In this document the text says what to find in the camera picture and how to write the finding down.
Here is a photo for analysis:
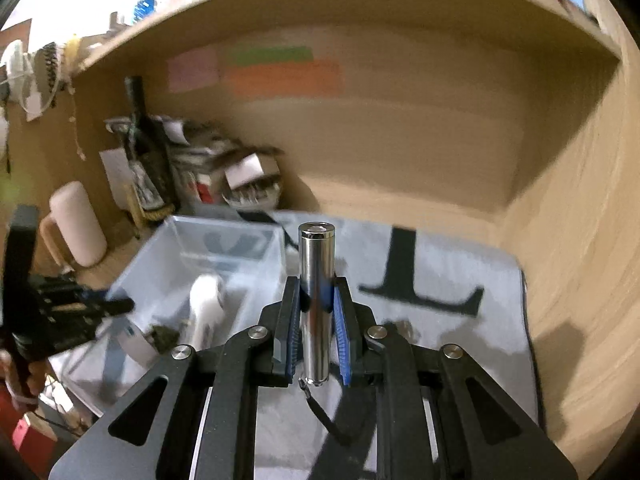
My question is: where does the round black watch dial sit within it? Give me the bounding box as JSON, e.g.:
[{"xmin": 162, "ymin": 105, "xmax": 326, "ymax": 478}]
[{"xmin": 148, "ymin": 325, "xmax": 180, "ymax": 354}]

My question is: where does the clear plastic storage bin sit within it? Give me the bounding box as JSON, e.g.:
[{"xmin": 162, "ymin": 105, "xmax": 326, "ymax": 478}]
[{"xmin": 51, "ymin": 217, "xmax": 285, "ymax": 415}]

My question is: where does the white handheld massager device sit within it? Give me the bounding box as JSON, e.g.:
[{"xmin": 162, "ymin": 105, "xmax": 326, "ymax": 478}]
[{"xmin": 183, "ymin": 274, "xmax": 226, "ymax": 351}]

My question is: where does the silver metal cylinder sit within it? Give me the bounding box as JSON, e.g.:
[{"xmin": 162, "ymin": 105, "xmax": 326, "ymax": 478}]
[{"xmin": 298, "ymin": 221, "xmax": 335, "ymax": 386}]

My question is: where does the pink insulated mug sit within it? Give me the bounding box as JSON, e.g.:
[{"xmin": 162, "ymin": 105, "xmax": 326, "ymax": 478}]
[{"xmin": 39, "ymin": 181, "xmax": 107, "ymax": 271}]

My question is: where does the grey mat with black letters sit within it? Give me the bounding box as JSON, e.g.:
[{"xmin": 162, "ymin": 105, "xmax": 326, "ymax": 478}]
[{"xmin": 46, "ymin": 209, "xmax": 540, "ymax": 480}]

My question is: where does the white handwritten note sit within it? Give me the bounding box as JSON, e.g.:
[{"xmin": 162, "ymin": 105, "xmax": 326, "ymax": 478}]
[{"xmin": 100, "ymin": 148, "xmax": 131, "ymax": 210}]

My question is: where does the dark wine bottle elephant label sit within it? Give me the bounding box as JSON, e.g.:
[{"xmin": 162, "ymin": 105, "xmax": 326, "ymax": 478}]
[{"xmin": 125, "ymin": 76, "xmax": 179, "ymax": 223}]

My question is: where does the stack of books and papers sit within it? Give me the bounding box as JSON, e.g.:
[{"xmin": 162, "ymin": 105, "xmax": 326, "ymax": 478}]
[{"xmin": 103, "ymin": 114, "xmax": 241, "ymax": 206}]

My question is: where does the white bowl of stones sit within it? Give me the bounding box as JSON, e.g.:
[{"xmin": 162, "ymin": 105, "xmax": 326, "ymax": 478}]
[{"xmin": 222, "ymin": 182, "xmax": 281, "ymax": 211}]

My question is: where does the white card box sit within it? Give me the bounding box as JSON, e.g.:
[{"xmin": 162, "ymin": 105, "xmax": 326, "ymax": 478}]
[{"xmin": 224, "ymin": 153, "xmax": 280, "ymax": 190}]

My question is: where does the pink paper note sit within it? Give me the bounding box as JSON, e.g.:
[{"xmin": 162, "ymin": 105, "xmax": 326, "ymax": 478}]
[{"xmin": 166, "ymin": 46, "xmax": 219, "ymax": 93}]

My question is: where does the orange paper note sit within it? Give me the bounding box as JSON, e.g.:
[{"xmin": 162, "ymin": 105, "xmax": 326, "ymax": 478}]
[{"xmin": 224, "ymin": 60, "xmax": 343, "ymax": 100}]

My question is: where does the green paper note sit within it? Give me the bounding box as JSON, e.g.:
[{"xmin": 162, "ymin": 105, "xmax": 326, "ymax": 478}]
[{"xmin": 226, "ymin": 47, "xmax": 314, "ymax": 67}]

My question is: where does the wooden shelf board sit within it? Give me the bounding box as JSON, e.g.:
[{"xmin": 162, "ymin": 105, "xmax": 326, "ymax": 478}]
[{"xmin": 74, "ymin": 0, "xmax": 620, "ymax": 75}]

